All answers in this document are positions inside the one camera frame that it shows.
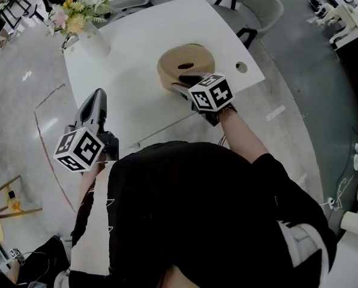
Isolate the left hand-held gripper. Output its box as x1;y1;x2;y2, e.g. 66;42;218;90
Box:
52;88;120;173

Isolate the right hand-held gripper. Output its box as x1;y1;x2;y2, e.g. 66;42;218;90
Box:
171;73;238;128

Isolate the person's left forearm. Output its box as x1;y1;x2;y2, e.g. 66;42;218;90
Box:
76;162;107;221

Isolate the person's right forearm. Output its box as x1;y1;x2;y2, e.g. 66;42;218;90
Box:
219;111;271;163

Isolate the white table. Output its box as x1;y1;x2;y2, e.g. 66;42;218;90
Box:
63;0;266;149

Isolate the white vase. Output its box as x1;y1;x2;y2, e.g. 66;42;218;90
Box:
76;25;111;58

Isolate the grey chair behind table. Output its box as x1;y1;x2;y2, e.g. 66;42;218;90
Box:
210;0;284;49

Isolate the yellow perfume bottle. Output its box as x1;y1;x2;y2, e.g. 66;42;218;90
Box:
7;189;22;213

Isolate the person's black white top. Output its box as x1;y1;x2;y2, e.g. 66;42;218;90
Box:
69;141;337;288

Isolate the cream ornate table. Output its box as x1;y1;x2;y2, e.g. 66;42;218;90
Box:
315;0;358;44

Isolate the white power cable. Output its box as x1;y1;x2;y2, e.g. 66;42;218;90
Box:
319;175;355;211

